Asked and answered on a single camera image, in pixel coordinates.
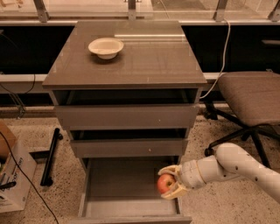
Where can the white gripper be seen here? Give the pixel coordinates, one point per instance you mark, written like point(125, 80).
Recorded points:
point(189, 174)

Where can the red apple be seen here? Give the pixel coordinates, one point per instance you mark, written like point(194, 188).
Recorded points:
point(165, 183)

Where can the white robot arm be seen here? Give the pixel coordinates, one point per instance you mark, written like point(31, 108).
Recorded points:
point(229, 161)

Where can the middle grey drawer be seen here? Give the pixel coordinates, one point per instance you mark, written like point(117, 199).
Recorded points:
point(121, 143)

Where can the bottom grey open drawer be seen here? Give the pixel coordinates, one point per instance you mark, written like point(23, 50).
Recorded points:
point(123, 190)

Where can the top grey drawer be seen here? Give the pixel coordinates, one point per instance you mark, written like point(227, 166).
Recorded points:
point(126, 117)

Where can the grey drawer cabinet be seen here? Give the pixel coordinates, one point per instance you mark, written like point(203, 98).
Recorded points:
point(155, 66)

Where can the brown fabric office chair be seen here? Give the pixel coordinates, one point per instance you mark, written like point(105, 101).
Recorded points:
point(254, 98)

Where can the black metal bar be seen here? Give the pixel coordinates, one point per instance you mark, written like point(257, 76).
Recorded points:
point(46, 178)

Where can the white paper bowl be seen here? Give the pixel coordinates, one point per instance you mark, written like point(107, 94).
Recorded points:
point(106, 48)

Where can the white cardboard box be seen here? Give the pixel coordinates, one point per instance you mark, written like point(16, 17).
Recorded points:
point(20, 170)

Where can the brown cardboard box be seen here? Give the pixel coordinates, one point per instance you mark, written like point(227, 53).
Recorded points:
point(7, 140)

